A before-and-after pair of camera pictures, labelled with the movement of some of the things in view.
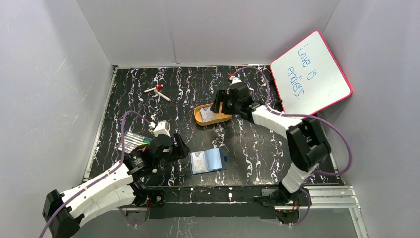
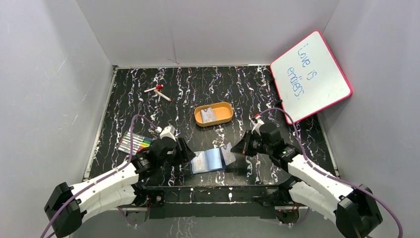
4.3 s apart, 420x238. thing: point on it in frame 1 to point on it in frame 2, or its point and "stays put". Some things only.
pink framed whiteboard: x=307 y=79 stays put
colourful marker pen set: x=131 y=141 stays put
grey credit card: x=198 y=162 stays put
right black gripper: x=222 y=96 to x=243 y=147
